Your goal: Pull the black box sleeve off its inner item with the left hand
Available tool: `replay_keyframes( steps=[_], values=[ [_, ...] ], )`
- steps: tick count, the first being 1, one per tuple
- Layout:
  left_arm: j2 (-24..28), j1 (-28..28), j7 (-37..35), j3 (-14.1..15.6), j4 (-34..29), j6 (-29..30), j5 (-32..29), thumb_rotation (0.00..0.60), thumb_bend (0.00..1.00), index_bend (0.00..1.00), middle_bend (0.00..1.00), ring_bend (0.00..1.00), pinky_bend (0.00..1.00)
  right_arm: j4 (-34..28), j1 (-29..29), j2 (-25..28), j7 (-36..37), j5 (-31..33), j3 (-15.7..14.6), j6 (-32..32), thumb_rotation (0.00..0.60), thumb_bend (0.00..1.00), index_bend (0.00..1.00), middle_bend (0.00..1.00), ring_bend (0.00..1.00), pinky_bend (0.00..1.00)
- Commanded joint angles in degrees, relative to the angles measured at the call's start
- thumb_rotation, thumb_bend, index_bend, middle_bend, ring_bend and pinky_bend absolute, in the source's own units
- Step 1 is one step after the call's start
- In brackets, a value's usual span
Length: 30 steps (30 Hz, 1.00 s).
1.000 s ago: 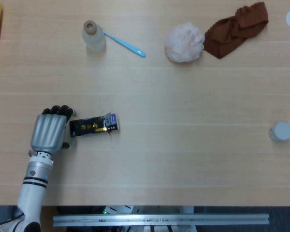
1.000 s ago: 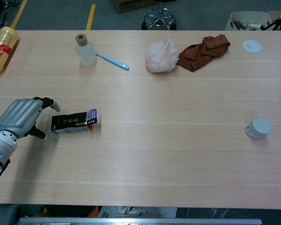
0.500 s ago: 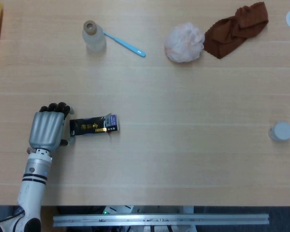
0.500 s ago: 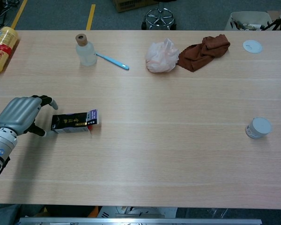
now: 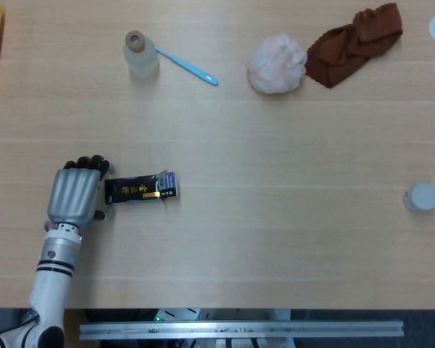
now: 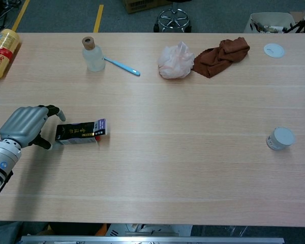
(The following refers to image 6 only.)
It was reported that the cardboard box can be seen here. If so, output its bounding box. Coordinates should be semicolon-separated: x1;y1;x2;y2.
120;0;173;15

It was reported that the blue toothbrush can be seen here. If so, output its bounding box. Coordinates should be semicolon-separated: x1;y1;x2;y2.
103;56;141;77

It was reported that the chrome stool base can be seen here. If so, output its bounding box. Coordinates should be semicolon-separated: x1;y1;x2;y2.
153;0;193;33

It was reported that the white lidded jar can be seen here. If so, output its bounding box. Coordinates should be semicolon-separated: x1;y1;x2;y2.
266;127;296;151

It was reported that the aluminium profile rail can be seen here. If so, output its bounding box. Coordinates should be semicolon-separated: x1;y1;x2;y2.
20;235;285;244

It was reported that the black cable bundle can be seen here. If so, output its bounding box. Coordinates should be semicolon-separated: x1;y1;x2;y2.
0;0;23;26

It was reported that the crumpled pink plastic bag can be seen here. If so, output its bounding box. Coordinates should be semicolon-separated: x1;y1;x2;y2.
157;41;195;80

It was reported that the black purple small box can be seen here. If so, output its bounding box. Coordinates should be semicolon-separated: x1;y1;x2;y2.
55;118;109;145

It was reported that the white storage bin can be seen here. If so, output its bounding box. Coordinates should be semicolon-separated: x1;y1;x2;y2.
243;12;297;34

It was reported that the white round lid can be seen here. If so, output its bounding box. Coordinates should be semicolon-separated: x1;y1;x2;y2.
263;43;286;59

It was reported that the frosted glass bottle wooden cap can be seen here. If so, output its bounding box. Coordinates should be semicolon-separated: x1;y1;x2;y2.
81;37;106;72

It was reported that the black tripod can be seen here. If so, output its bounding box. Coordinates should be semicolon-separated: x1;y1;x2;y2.
283;5;305;34

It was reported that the yellow plastic bottle red label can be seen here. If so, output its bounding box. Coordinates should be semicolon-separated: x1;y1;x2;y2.
0;28;21;83

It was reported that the brown cloth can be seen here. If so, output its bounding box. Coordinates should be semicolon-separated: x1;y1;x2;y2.
192;37;251;79

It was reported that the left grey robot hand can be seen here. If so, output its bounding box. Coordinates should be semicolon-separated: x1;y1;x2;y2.
0;104;66;151

